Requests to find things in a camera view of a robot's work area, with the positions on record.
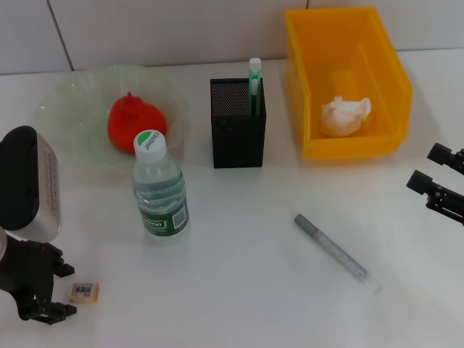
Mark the black mesh pen holder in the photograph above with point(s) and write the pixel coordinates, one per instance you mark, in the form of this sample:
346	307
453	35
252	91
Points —
237	141

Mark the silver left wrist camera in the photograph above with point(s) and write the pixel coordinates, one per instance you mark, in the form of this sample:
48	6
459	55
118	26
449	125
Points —
32	181

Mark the small beige barcode eraser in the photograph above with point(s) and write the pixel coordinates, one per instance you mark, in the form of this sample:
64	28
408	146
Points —
84	293

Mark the yellow plastic storage bin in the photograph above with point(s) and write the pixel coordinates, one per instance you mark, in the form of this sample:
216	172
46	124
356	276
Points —
326	54

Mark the pale green glass fruit plate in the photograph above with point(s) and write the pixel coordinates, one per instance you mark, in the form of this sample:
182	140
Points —
72	108

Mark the white paper ball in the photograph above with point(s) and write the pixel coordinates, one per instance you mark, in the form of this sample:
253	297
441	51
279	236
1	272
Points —
344	116

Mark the red-orange fruit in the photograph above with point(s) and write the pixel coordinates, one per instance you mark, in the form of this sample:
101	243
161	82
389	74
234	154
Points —
134	123

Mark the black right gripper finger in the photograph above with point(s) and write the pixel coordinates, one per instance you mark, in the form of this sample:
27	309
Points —
444	154
435	192

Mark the grey marker pen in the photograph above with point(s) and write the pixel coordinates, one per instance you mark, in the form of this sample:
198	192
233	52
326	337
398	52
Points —
333	250

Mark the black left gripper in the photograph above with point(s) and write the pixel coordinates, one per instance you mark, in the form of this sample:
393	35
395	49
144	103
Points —
25	272

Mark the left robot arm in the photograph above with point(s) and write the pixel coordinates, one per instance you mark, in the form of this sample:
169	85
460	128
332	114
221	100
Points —
2	244

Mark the clear water bottle green label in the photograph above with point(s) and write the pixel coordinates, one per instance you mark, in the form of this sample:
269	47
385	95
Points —
159	203

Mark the green utility knife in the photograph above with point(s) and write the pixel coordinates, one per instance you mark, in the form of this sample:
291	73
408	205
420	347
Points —
254	87

